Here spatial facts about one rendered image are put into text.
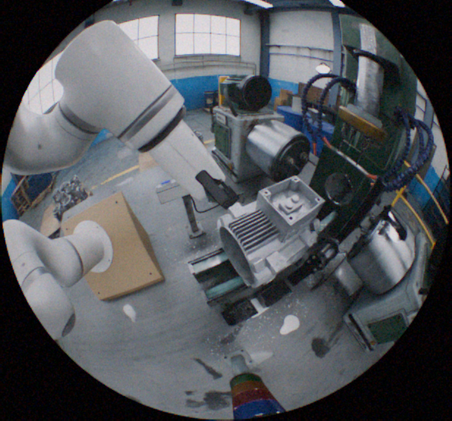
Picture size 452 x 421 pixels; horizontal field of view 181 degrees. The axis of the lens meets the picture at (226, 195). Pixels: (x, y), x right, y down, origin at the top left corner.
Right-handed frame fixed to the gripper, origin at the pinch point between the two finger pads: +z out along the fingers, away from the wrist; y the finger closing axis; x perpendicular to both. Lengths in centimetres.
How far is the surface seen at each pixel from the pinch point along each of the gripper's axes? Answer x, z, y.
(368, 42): 56, -16, 7
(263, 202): 4.7, 7.9, 3.3
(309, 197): 14.4, 14.6, 7.1
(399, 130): 64, 15, 19
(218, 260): -15.2, 21.2, 2.1
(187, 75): 135, 52, -554
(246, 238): -2.3, 7.6, 7.2
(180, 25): 228, -152, -551
